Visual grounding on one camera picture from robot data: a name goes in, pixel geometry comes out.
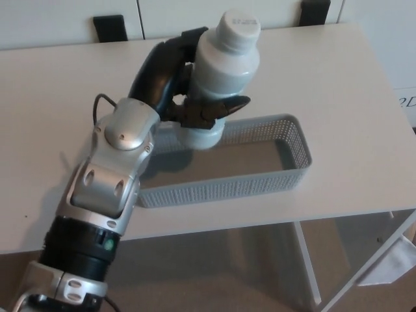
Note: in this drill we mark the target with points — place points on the white paper sign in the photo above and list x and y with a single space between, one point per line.
406 104

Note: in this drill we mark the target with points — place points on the white plastic bottle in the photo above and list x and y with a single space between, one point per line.
224 71

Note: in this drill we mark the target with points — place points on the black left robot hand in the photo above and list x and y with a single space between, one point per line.
156 74

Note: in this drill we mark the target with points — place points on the black rectangular bracket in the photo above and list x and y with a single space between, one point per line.
313 13
110 29

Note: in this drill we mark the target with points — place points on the white desk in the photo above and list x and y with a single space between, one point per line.
325 97

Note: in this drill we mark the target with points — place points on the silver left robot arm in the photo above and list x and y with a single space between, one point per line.
107 162

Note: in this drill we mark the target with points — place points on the grey perforated plastic basket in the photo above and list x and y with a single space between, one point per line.
227 191

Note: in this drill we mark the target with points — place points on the white cabinet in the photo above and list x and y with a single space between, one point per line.
48 19

